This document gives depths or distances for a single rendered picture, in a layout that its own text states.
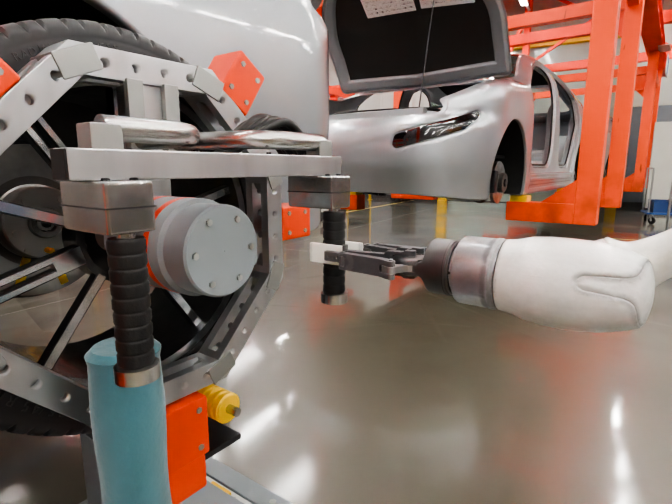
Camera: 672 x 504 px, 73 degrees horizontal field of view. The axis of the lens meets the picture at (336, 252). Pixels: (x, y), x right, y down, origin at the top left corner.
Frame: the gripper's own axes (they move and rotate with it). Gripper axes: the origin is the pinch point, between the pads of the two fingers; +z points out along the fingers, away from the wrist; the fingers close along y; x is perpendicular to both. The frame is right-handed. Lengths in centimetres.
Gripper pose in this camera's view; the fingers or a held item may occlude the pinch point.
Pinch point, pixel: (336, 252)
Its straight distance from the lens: 72.2
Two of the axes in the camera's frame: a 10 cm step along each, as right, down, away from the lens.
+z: -8.1, -1.1, 5.8
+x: 0.0, -9.8, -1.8
